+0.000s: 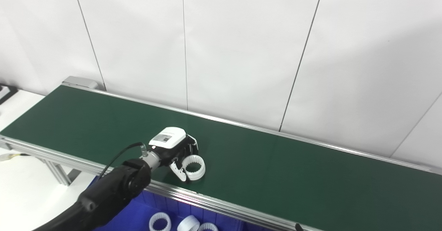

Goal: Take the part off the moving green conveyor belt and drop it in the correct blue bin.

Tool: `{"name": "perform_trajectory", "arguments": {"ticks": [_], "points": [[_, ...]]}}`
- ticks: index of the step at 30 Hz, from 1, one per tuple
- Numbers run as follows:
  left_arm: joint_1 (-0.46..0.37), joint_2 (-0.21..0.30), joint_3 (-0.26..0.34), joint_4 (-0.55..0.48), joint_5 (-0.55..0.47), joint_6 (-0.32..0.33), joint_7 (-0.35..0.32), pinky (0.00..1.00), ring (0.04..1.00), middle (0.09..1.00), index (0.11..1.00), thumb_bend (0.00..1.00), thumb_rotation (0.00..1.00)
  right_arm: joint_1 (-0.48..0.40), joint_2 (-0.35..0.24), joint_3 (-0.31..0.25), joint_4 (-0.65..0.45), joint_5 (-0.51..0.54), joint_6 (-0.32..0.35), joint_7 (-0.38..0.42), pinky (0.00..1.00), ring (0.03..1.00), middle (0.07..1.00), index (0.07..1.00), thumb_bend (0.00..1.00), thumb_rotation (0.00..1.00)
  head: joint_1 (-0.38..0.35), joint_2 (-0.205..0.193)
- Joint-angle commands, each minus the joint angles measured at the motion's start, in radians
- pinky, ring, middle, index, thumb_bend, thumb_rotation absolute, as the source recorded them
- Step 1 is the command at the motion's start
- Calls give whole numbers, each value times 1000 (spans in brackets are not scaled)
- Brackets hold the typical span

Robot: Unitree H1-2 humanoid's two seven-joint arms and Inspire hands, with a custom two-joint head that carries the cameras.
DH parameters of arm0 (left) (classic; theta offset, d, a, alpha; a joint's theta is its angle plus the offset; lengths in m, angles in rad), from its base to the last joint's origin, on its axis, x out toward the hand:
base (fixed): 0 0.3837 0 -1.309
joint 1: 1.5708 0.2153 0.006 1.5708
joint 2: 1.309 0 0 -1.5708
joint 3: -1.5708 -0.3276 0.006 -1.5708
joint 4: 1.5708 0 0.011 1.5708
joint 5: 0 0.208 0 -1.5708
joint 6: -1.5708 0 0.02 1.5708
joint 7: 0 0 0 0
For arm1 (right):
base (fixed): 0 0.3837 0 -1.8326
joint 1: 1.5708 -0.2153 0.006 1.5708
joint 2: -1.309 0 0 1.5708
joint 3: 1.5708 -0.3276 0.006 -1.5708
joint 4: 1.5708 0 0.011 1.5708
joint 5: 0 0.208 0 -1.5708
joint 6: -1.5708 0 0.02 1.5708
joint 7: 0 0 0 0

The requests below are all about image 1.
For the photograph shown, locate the blue bin with white rings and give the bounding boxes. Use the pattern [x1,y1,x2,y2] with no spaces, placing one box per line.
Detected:
[93,179,263,231]

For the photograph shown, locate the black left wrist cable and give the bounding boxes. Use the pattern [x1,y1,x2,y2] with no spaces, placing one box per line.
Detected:
[98,142,145,180]

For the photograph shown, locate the green conveyor belt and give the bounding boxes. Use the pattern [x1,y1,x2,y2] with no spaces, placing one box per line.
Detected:
[0,76,442,231]

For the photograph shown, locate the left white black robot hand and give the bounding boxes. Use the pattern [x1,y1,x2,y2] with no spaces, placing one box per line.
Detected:
[148,127,199,182]

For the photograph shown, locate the aluminium conveyor leg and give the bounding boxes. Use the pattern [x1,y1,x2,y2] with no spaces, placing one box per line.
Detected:
[36,157,82,186]

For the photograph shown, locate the cable with yellow white connector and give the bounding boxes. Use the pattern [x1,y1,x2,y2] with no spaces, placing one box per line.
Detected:
[0,152,30,162]

